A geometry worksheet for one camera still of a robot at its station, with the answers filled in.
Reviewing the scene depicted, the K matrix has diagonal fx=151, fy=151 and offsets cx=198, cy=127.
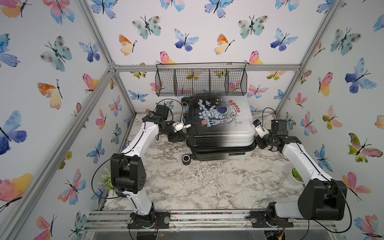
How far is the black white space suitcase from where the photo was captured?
2.68 ft

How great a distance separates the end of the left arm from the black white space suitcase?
0.06 m

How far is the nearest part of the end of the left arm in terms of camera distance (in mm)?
709
